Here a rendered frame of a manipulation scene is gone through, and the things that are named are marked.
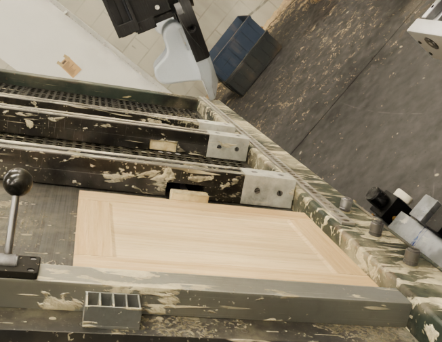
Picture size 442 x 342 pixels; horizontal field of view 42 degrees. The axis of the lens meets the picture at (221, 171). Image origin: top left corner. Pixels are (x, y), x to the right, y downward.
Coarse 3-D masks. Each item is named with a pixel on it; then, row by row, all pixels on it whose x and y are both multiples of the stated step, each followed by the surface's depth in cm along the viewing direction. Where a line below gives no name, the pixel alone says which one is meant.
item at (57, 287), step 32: (0, 288) 71; (32, 288) 72; (64, 288) 73; (96, 288) 74; (128, 288) 75; (160, 288) 75; (192, 288) 77; (224, 288) 79; (256, 288) 80; (288, 288) 82; (320, 288) 84; (352, 288) 86; (384, 288) 88; (288, 320) 81; (320, 320) 82; (352, 320) 83; (384, 320) 84
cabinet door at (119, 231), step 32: (96, 192) 116; (96, 224) 99; (128, 224) 103; (160, 224) 106; (192, 224) 108; (224, 224) 112; (256, 224) 115; (288, 224) 118; (96, 256) 86; (128, 256) 89; (160, 256) 91; (192, 256) 93; (224, 256) 96; (256, 256) 98; (288, 256) 101; (320, 256) 103
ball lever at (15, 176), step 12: (12, 180) 74; (24, 180) 74; (12, 192) 74; (24, 192) 75; (12, 204) 74; (12, 216) 74; (12, 228) 74; (12, 240) 73; (0, 264) 72; (12, 264) 72
